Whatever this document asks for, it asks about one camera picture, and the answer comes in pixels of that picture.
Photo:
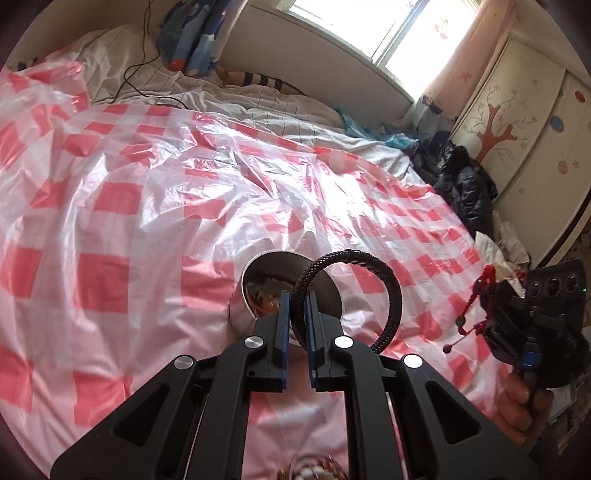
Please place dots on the pile of white papers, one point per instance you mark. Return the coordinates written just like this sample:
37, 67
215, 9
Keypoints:
563, 401

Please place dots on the glass bowl with beads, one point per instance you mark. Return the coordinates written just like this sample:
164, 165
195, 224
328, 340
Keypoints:
314, 470

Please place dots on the round metal tin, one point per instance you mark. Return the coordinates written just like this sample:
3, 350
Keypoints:
277, 267

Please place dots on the red checkered plastic sheet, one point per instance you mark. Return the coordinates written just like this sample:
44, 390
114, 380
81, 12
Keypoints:
138, 207

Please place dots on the blue plastic bag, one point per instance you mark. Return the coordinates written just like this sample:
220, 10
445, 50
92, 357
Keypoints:
383, 134

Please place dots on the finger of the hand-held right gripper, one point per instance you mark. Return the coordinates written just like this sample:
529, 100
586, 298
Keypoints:
505, 346
498, 300

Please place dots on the striped stuffed toy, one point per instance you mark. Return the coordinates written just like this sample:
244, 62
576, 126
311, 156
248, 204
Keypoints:
258, 79

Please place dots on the pink curtain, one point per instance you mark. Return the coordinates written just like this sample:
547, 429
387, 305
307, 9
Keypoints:
466, 50

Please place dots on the black puffer jacket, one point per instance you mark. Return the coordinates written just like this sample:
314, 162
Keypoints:
466, 184

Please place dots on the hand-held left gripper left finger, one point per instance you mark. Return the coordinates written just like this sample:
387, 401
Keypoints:
284, 332

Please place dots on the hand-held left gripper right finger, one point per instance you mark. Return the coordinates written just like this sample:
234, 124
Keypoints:
310, 332

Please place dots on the blue printed curtain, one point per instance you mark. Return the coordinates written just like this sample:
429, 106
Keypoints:
194, 37

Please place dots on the white wardrobe with tree print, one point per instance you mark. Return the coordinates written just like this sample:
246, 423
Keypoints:
531, 138

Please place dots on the person's right hand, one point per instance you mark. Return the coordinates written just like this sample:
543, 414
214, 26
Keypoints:
515, 406

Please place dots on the white grid-line quilt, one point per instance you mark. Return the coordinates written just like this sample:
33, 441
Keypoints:
277, 110

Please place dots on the window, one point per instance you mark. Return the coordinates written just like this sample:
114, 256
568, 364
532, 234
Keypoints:
392, 32

